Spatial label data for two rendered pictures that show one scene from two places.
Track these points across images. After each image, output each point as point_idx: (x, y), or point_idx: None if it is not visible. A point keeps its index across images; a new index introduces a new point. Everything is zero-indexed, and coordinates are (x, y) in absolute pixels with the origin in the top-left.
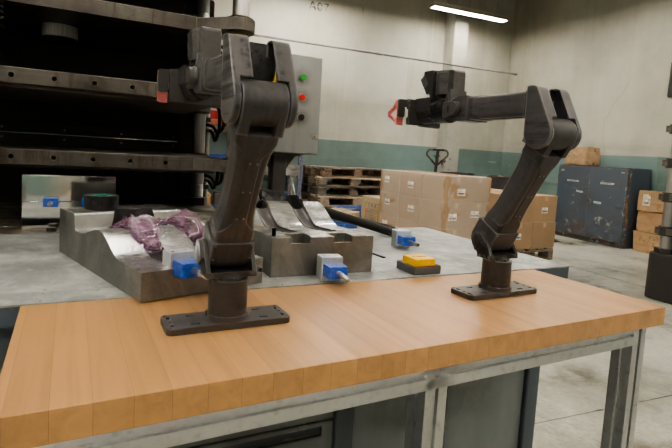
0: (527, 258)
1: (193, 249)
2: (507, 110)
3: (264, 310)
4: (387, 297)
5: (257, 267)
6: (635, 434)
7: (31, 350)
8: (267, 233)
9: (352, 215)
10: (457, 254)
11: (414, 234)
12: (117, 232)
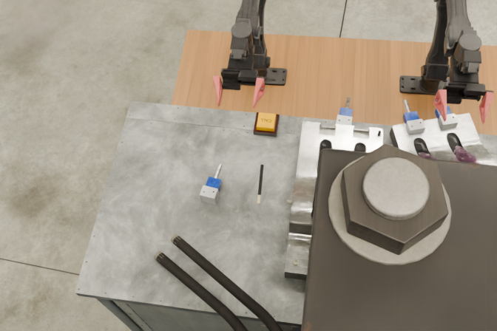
0: (137, 128)
1: (432, 151)
2: None
3: (409, 86)
4: (329, 89)
5: (406, 100)
6: (0, 216)
7: None
8: (380, 142)
9: (208, 266)
10: (185, 157)
11: (137, 250)
12: (484, 159)
